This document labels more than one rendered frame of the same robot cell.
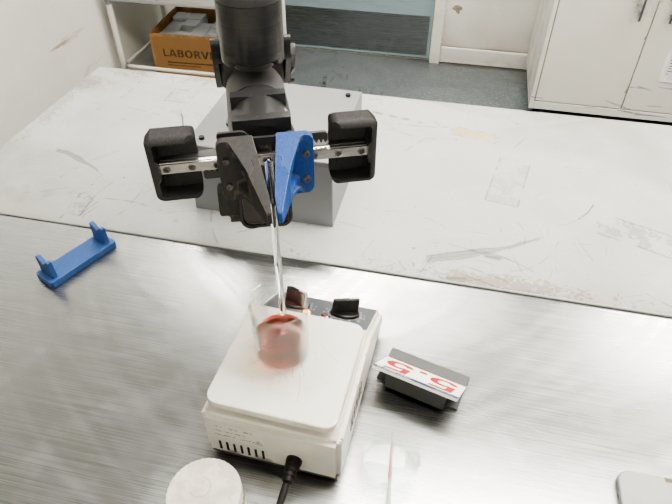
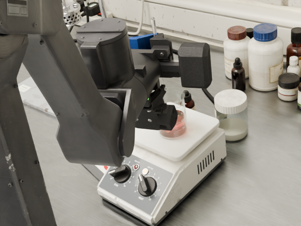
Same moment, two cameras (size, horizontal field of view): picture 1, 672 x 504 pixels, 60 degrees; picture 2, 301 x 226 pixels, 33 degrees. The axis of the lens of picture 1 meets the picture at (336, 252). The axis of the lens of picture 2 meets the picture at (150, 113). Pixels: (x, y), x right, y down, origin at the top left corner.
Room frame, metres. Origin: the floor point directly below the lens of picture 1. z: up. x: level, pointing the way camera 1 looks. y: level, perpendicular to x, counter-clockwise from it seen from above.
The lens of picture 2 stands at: (0.92, 0.38, 1.49)
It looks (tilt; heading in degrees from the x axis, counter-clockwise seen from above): 34 degrees down; 212
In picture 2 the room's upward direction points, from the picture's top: 10 degrees counter-clockwise
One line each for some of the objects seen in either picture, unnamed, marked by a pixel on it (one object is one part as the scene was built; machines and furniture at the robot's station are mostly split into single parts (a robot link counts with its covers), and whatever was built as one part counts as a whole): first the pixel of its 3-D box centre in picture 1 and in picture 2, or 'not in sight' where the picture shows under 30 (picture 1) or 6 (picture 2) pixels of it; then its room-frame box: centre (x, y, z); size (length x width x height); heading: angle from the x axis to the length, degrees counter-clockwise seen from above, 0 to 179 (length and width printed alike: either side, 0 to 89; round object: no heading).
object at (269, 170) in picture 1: (277, 260); (161, 78); (0.35, 0.05, 1.10); 0.01 x 0.01 x 0.20
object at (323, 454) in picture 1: (299, 369); (165, 157); (0.36, 0.04, 0.94); 0.22 x 0.13 x 0.08; 165
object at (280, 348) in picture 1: (282, 324); (168, 114); (0.34, 0.05, 1.02); 0.06 x 0.05 x 0.08; 143
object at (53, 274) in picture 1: (74, 251); not in sight; (0.56, 0.34, 0.92); 0.10 x 0.03 x 0.04; 145
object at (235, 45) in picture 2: not in sight; (238, 52); (0.00, 0.05, 0.95); 0.06 x 0.06 x 0.11
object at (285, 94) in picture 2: not in sight; (288, 87); (0.06, 0.17, 0.92); 0.04 x 0.04 x 0.04
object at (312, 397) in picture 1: (289, 363); (172, 129); (0.33, 0.04, 0.98); 0.12 x 0.12 x 0.01; 75
